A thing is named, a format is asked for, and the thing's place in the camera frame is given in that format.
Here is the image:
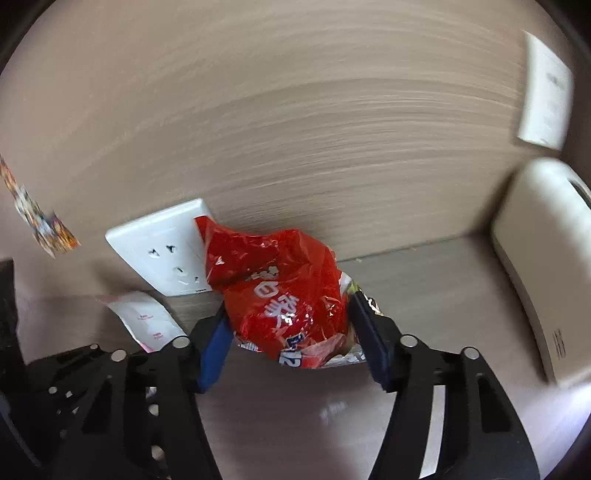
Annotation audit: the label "cream ribbed tissue box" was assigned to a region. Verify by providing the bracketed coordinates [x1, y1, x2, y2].
[490, 157, 591, 389]

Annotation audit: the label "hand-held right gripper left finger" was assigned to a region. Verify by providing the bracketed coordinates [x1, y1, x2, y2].
[60, 310, 232, 480]

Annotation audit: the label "large white wall socket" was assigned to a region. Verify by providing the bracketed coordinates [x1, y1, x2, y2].
[104, 198, 219, 297]

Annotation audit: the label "small white wall socket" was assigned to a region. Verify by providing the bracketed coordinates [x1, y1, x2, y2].
[516, 30, 575, 151]

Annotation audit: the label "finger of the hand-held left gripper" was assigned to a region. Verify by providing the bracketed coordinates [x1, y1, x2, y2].
[0, 258, 25, 393]

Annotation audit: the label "pink and white wrapper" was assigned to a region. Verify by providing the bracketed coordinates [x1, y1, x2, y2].
[96, 291, 188, 354]

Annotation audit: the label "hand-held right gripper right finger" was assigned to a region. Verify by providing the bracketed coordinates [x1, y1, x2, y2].
[350, 292, 541, 480]

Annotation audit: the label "red noodle packet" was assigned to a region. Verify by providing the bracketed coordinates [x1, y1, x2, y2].
[194, 215, 385, 371]

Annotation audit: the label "cartoon card stickers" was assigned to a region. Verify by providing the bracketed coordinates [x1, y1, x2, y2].
[0, 154, 82, 257]

